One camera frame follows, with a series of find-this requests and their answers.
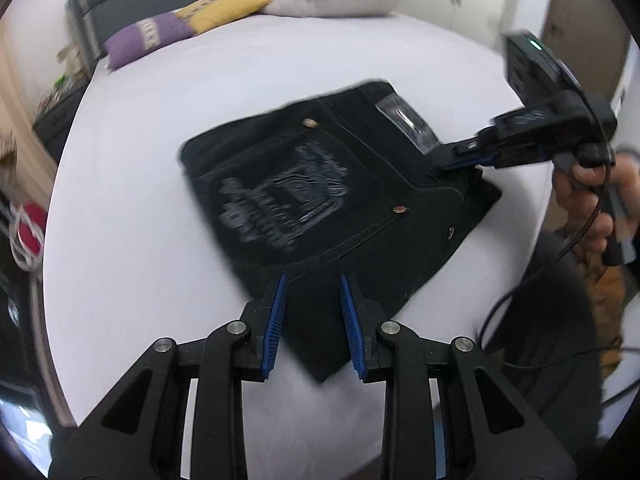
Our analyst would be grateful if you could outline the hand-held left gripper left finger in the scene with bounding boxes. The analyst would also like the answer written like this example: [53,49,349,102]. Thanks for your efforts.
[47,274,288,480]

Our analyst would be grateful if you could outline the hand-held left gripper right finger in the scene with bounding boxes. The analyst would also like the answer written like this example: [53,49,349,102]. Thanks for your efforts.
[340,274,578,480]

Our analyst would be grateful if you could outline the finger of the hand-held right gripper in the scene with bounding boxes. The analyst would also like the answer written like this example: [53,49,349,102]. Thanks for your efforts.
[429,134,501,172]

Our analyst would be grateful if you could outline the black pants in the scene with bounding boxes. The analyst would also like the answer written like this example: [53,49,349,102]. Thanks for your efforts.
[179,80,502,383]

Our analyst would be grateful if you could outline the person's right hand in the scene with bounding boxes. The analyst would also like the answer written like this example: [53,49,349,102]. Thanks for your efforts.
[552,150,640,256]

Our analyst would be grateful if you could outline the brown door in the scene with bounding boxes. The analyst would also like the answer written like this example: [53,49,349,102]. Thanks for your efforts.
[542,0,631,106]

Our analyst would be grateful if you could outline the orange patterned cloth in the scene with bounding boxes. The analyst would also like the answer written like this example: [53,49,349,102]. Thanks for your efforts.
[575,245,640,381]

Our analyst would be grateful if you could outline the person's leg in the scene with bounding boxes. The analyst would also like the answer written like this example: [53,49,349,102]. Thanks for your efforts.
[485,232,606,441]

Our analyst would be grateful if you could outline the red and white bag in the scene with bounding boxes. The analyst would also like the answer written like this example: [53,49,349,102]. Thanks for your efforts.
[7,200,48,271]

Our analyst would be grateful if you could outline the yellow pillow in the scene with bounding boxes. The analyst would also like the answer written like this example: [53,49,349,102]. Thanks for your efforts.
[175,0,273,36]

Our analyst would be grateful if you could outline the dark nightstand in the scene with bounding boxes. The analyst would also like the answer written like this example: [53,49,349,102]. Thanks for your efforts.
[32,80,91,161]

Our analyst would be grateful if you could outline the purple pillow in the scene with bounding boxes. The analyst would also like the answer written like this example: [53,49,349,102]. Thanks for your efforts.
[104,12,196,72]

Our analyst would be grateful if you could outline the beige curtain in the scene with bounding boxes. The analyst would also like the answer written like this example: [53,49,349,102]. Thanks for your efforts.
[0,25,56,201]

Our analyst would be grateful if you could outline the dark grey headboard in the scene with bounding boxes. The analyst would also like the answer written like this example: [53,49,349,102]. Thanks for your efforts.
[66,0,256,61]

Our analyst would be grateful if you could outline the black cable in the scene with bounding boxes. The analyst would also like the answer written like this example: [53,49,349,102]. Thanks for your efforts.
[477,95,640,406]

